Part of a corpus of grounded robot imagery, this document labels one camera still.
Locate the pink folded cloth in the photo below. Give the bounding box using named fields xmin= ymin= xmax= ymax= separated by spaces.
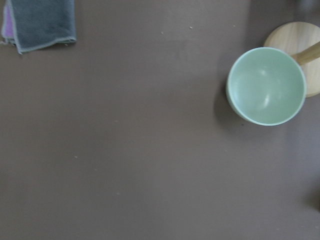
xmin=1 ymin=2 xmax=16 ymax=45

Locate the grey folded cloth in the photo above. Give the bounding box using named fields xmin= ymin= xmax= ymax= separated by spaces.
xmin=5 ymin=0 xmax=77 ymax=54

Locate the wooden cup tree stand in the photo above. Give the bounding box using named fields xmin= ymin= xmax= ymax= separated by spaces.
xmin=263 ymin=21 xmax=320 ymax=98

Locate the green bowl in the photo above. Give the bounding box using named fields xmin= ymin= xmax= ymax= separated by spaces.
xmin=225 ymin=47 xmax=307 ymax=126

